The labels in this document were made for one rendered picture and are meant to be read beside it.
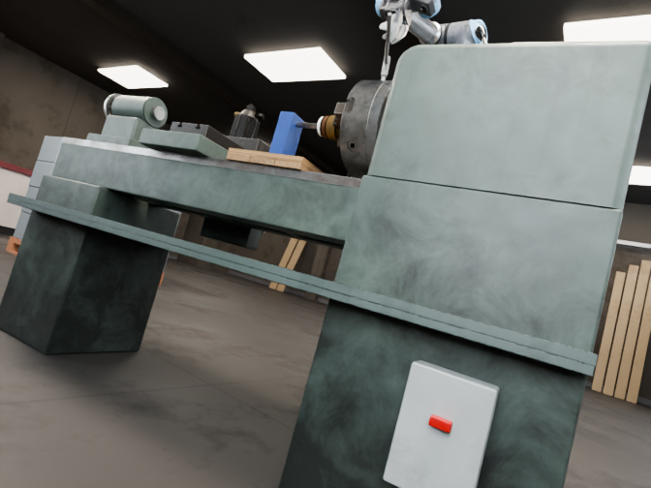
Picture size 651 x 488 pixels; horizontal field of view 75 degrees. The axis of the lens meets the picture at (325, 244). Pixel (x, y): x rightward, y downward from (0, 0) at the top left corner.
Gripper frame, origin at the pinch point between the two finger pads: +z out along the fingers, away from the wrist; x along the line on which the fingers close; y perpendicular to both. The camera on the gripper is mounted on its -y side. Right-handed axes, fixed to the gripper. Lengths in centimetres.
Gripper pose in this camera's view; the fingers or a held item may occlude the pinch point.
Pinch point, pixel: (393, 40)
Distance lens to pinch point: 139.1
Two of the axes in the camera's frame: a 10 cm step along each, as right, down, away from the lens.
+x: -3.5, -4.2, -8.4
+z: -3.6, 8.9, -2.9
